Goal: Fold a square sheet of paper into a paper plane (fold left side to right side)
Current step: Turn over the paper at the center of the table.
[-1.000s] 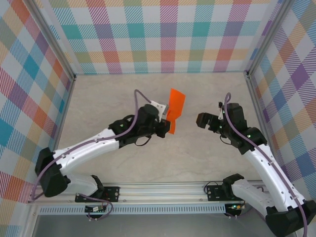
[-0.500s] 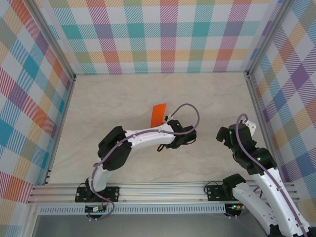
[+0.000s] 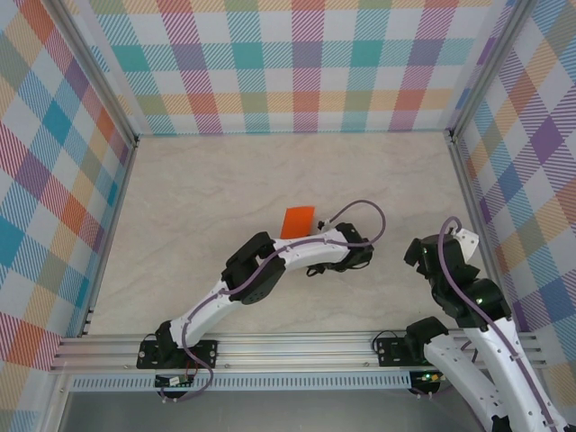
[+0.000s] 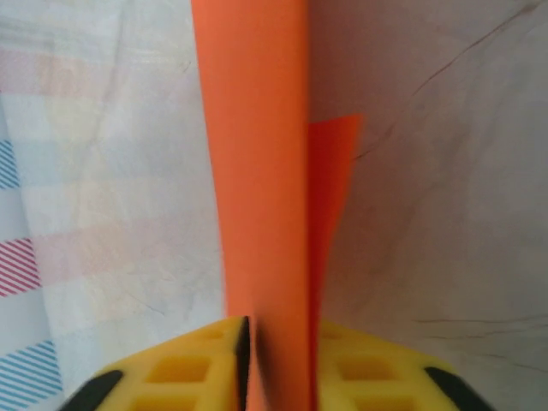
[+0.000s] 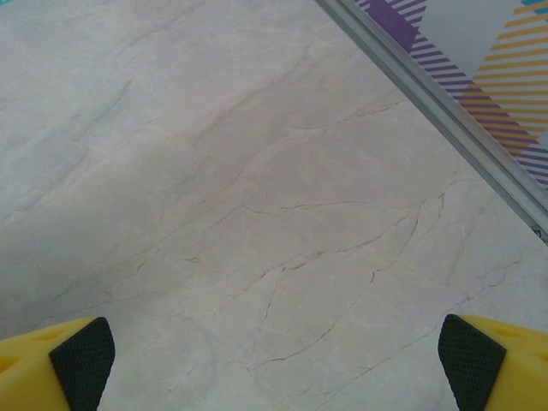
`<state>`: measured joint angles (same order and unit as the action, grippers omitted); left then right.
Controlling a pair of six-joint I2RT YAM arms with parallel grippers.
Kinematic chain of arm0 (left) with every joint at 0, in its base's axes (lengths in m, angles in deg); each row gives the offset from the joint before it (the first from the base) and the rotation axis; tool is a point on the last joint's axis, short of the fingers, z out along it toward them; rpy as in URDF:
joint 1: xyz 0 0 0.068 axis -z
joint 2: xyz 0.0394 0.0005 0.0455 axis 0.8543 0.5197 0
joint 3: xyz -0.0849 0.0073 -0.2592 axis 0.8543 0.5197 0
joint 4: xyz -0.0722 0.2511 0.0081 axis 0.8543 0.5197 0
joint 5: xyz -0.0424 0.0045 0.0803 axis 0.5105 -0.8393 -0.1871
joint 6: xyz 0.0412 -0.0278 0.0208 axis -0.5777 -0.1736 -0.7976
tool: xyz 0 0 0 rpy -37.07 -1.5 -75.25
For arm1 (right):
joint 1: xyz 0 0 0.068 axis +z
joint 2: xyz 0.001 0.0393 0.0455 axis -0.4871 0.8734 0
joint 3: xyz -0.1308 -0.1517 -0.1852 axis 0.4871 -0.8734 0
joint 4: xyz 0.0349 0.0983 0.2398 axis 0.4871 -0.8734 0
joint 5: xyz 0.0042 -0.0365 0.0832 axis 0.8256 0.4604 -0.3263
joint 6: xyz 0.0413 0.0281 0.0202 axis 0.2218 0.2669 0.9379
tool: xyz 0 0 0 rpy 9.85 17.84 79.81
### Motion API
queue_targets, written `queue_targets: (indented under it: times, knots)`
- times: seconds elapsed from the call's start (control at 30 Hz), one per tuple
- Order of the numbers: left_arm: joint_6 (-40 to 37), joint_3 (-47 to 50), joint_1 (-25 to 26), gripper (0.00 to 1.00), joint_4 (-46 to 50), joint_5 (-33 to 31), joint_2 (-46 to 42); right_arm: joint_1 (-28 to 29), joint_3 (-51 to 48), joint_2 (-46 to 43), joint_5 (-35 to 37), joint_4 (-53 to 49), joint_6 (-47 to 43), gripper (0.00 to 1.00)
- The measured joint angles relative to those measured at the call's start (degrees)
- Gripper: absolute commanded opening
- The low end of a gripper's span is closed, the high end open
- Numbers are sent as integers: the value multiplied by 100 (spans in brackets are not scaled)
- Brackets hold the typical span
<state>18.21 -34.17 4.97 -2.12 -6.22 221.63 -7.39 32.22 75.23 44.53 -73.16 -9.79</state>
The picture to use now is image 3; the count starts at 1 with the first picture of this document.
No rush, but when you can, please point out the orange cloth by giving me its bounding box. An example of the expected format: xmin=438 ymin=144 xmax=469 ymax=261
xmin=280 ymin=205 xmax=318 ymax=239

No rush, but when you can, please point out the aluminium mounting beam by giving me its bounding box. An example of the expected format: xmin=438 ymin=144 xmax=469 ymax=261
xmin=49 ymin=330 xmax=548 ymax=373

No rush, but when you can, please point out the grey metal shelf panel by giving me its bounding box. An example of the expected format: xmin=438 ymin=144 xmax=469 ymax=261
xmin=58 ymin=389 xmax=496 ymax=432

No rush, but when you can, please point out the black circuit board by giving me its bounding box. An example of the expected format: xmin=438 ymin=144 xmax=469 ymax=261
xmin=154 ymin=374 xmax=195 ymax=389

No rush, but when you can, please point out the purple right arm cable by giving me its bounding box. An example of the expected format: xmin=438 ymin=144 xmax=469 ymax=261
xmin=407 ymin=216 xmax=568 ymax=432

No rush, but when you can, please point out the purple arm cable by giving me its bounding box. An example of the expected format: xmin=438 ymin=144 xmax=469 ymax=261
xmin=157 ymin=200 xmax=388 ymax=404
xmin=407 ymin=216 xmax=568 ymax=432

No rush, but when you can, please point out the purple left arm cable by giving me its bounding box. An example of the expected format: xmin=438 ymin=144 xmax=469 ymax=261
xmin=157 ymin=200 xmax=388 ymax=404

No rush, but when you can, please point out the aluminium side rail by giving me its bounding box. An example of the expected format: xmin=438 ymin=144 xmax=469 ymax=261
xmin=445 ymin=130 xmax=517 ymax=334
xmin=80 ymin=137 xmax=140 ymax=338

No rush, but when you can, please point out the black wire loop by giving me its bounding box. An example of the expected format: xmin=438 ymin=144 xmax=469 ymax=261
xmin=371 ymin=329 xmax=397 ymax=359

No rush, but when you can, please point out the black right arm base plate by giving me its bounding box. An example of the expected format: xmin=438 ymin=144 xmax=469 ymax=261
xmin=375 ymin=337 xmax=433 ymax=368

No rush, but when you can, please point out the slotted grey cable tray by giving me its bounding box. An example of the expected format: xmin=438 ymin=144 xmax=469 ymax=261
xmin=69 ymin=372 xmax=413 ymax=392

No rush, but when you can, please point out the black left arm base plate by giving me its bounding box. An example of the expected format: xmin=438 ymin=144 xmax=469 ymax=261
xmin=137 ymin=339 xmax=220 ymax=371

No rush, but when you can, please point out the aluminium frame post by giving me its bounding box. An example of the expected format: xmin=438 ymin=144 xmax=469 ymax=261
xmin=447 ymin=0 xmax=539 ymax=140
xmin=44 ymin=0 xmax=140 ymax=149

